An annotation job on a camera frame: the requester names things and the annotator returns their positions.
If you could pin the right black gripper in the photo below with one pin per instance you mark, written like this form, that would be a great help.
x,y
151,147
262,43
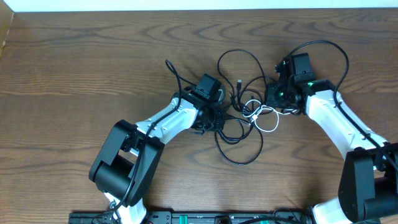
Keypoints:
x,y
271,89

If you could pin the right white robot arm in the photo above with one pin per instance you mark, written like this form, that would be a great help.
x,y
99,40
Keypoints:
x,y
368,184

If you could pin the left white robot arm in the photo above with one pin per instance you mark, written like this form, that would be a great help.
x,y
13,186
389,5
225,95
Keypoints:
x,y
126,163

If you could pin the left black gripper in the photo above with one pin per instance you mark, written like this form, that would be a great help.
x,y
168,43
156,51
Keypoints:
x,y
220,124

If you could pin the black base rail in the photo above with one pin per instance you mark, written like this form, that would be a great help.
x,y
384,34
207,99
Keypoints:
x,y
282,215

